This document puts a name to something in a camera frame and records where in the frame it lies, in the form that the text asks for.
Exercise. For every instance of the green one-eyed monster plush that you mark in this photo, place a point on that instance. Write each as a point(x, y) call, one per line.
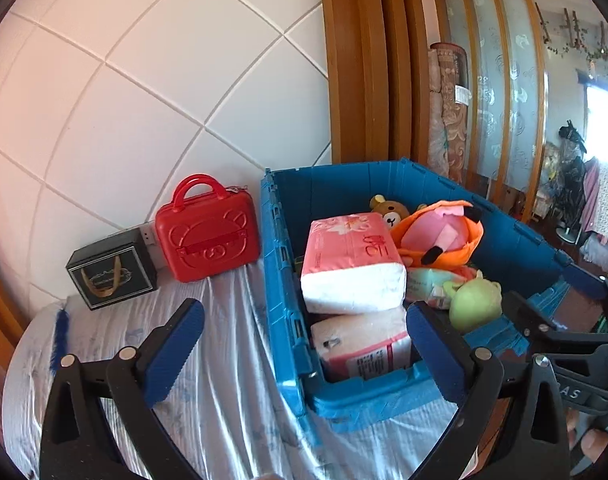
point(473, 303)

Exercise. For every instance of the rolled patterned fabric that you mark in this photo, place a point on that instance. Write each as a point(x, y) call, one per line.
point(450, 97)

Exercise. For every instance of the brown bear plush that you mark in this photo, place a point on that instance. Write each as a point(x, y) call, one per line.
point(392, 212)

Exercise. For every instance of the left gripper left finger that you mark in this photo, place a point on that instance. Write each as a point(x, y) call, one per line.
point(77, 441)

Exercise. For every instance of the white pink tissue pack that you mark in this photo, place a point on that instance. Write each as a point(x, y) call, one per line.
point(362, 345)

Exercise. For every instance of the light blue bed sheet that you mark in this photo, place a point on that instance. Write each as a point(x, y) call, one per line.
point(224, 412)

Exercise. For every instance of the white wall socket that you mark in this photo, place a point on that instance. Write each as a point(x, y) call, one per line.
point(148, 233)

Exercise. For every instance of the red mini suitcase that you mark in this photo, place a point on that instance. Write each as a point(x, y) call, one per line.
point(207, 229)

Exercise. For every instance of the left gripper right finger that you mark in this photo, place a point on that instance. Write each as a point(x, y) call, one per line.
point(532, 441)

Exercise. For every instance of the blue feather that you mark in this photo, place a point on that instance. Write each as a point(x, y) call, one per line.
point(59, 340)

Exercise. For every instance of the wooden frame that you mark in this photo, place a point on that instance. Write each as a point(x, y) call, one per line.
point(378, 69)

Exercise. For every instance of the pink pig plush orange dress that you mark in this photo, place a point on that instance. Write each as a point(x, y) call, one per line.
point(442, 236)

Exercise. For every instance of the blue plastic storage crate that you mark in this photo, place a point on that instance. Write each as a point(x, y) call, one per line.
point(510, 254)

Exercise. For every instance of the black gift box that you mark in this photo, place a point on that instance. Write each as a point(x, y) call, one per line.
point(114, 269)

